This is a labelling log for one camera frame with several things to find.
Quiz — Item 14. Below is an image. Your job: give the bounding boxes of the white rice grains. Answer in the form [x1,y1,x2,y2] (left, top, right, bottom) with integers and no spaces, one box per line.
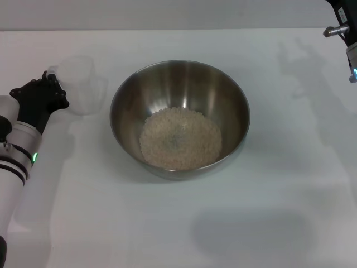
[139,107,223,170]

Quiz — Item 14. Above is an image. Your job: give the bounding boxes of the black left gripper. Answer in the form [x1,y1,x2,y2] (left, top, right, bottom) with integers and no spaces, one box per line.
[9,70,70,135]

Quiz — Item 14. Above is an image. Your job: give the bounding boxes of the clear plastic measuring cup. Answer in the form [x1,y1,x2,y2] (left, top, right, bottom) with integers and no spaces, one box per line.
[47,55,110,117]

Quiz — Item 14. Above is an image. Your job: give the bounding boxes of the stainless steel mixing bowl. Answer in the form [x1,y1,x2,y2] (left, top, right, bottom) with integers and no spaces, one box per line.
[109,59,251,180]

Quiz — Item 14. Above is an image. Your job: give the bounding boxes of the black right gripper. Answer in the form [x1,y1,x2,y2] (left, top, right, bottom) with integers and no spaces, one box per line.
[325,0,357,47]

